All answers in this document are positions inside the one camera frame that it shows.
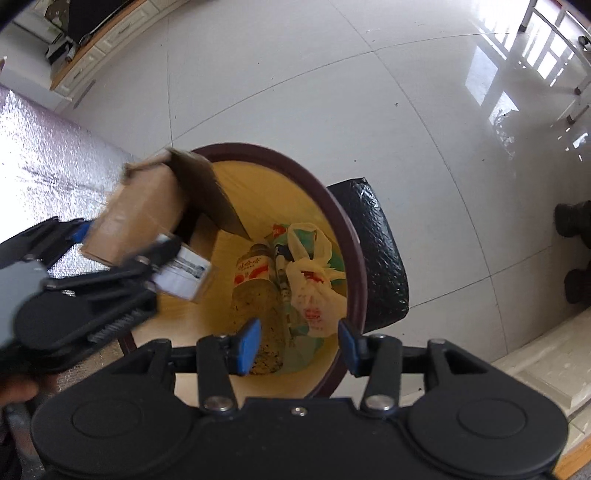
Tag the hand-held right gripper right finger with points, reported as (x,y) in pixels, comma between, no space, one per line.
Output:
(351,346)

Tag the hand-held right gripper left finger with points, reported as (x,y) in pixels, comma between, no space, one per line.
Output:
(247,346)

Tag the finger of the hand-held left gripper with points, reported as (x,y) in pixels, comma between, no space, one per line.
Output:
(129,272)
(51,240)

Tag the clear plastic bottle red label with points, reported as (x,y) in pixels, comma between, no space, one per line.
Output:
(258,300)

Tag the white plastic bag red print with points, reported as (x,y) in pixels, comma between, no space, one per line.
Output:
(314,295)

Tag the plain cardboard box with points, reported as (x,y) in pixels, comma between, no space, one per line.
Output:
(138,207)

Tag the yellow waste bin dark rim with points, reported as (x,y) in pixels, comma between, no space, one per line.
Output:
(258,194)

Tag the person's left hand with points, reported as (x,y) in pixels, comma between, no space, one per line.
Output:
(18,391)

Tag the table with patterned cloth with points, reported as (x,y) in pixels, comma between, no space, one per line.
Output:
(46,161)

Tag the black padded stool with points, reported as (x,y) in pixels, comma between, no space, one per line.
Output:
(369,258)

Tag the beige raised step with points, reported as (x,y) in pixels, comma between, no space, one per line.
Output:
(545,369)

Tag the cream low drawer cabinet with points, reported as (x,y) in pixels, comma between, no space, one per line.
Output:
(106,46)

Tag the black message board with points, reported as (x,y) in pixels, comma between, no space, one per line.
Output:
(92,18)

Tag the black shoe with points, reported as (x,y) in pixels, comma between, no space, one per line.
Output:
(579,286)
(575,226)

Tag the white bench with dark cushion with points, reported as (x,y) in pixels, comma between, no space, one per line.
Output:
(581,99)

